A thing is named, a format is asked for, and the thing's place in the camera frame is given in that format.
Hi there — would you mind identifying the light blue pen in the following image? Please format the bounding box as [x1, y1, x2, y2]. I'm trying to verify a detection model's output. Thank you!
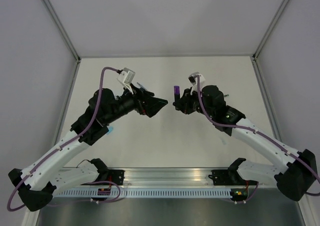
[107, 126, 114, 134]

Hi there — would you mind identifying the black purple highlighter pen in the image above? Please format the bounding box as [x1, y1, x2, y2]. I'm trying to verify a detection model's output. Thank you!
[173, 86, 180, 110]

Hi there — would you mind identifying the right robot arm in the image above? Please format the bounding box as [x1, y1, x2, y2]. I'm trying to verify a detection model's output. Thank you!
[173, 85, 319, 201]

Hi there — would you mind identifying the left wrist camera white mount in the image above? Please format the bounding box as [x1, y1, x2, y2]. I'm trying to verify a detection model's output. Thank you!
[117, 68, 136, 94]

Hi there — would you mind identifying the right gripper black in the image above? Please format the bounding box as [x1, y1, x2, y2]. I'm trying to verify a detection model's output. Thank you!
[173, 86, 214, 119]

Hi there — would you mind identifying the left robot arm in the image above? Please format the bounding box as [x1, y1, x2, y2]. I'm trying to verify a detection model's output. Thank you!
[8, 86, 168, 211]

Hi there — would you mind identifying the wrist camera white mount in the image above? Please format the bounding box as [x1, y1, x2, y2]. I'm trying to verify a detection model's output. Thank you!
[188, 72, 206, 95]
[117, 68, 136, 94]

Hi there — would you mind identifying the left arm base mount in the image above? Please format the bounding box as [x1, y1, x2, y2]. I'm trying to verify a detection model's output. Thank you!
[84, 158, 125, 186]

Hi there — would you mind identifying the white slotted cable duct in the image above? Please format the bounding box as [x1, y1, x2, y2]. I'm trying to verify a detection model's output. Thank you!
[57, 187, 232, 198]

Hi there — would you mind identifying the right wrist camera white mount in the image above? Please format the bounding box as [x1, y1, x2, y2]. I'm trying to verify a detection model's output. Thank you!
[188, 72, 206, 95]

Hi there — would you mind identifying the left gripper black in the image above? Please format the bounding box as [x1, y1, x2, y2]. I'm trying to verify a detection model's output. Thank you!
[104, 83, 168, 125]

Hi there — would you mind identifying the aluminium mounting rail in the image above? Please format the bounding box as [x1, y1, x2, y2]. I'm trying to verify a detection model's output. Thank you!
[111, 167, 226, 187]

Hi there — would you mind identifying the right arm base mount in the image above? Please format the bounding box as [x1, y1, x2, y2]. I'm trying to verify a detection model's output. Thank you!
[208, 158, 258, 186]

